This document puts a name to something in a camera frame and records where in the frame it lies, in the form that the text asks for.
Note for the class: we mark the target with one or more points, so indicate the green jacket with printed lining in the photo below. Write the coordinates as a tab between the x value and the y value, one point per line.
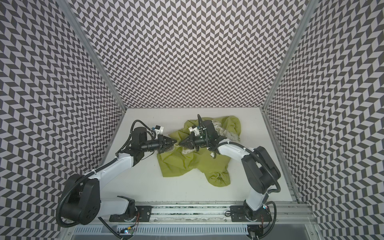
179	161

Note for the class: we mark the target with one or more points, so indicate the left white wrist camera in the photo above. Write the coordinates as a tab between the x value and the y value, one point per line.
158	130

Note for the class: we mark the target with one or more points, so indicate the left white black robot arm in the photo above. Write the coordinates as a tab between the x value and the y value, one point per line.
81	200

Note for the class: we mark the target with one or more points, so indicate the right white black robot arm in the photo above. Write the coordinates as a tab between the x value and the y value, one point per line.
261	171

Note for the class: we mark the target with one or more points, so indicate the small green circuit board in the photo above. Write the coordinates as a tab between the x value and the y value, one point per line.
127	231

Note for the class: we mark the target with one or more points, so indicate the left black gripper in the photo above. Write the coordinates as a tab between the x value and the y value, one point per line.
161	144

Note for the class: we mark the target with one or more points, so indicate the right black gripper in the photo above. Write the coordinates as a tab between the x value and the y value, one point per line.
193	142

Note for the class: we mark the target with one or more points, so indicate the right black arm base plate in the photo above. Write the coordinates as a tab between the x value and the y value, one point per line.
245	214

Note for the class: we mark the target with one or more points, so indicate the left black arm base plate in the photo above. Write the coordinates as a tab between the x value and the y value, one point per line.
133	214

